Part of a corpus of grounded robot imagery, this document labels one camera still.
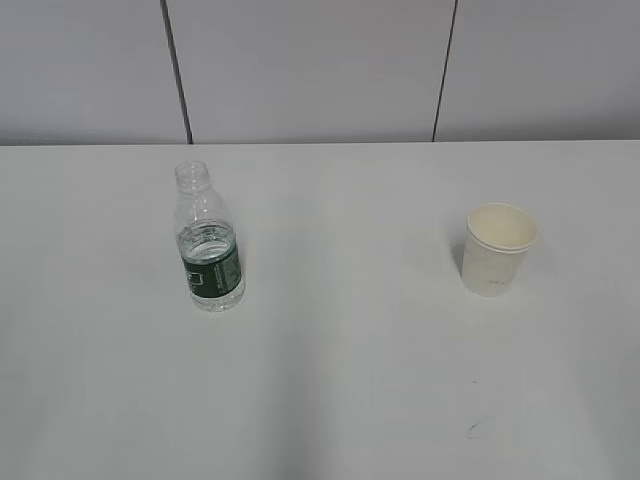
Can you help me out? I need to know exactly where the clear water bottle green label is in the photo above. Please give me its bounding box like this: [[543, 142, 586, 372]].
[[174, 160, 245, 312]]

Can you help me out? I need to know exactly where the white paper cup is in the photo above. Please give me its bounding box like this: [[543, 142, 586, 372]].
[[461, 203, 538, 297]]

